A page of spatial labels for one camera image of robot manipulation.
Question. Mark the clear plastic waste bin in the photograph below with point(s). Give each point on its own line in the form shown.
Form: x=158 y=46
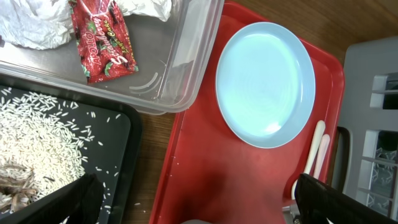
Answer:
x=172 y=57

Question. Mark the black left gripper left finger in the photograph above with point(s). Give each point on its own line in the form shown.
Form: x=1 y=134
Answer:
x=78 y=202

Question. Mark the black waste tray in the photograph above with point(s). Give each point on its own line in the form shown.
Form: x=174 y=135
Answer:
x=116 y=131

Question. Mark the white napkin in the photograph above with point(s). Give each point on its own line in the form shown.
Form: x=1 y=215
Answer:
x=47 y=24

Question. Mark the light blue plate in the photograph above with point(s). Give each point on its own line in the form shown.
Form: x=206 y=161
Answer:
x=265 y=85

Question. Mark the red serving tray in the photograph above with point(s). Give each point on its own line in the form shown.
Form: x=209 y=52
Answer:
x=209 y=174

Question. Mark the red strawberry snack wrapper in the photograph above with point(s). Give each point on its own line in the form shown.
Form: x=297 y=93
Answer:
x=102 y=38

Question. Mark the brown food scraps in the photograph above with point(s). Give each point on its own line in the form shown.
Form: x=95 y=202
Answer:
x=16 y=194

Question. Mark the pink plastic fork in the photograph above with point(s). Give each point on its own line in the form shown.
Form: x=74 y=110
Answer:
x=325 y=140

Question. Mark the white plastic spoon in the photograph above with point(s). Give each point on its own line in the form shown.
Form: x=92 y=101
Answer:
x=312 y=156

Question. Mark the grey dishwasher rack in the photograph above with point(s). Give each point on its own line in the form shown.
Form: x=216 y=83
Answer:
x=366 y=160

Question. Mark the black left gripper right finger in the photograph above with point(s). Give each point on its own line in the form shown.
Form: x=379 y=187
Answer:
x=319 y=203

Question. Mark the white rice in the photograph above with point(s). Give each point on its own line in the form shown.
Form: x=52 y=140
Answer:
x=34 y=142

